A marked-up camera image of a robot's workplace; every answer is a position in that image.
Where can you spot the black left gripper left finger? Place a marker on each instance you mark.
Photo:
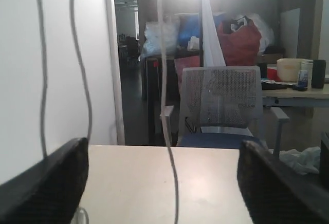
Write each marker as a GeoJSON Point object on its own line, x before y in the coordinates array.
{"type": "Point", "coordinates": [51, 190]}

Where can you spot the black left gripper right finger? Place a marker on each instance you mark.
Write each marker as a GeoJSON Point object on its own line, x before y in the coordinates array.
{"type": "Point", "coordinates": [275, 193]}

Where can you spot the white wired earphones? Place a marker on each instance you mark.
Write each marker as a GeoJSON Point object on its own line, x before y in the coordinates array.
{"type": "Point", "coordinates": [165, 110]}

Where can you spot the crumpled white plastic bag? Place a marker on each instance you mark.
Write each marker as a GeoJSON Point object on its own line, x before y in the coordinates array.
{"type": "Point", "coordinates": [305, 162]}

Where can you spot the grey mesh office chair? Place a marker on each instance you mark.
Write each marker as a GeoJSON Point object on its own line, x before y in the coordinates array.
{"type": "Point", "coordinates": [220, 107]}

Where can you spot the background desk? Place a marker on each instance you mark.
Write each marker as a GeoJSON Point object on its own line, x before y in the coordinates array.
{"type": "Point", "coordinates": [292, 98]}

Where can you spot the cream plastic container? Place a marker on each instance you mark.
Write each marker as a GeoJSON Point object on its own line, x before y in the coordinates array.
{"type": "Point", "coordinates": [288, 68]}

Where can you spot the white wipes canister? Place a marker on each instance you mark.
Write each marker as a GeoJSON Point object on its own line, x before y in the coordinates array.
{"type": "Point", "coordinates": [305, 73]}

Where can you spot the black cylindrical speaker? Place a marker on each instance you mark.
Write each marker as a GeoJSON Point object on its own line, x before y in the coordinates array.
{"type": "Point", "coordinates": [318, 74]}

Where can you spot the red bag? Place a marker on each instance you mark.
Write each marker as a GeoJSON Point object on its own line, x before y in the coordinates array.
{"type": "Point", "coordinates": [239, 41]}

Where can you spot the white plastic bag pile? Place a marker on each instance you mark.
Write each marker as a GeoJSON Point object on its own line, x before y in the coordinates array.
{"type": "Point", "coordinates": [153, 36]}

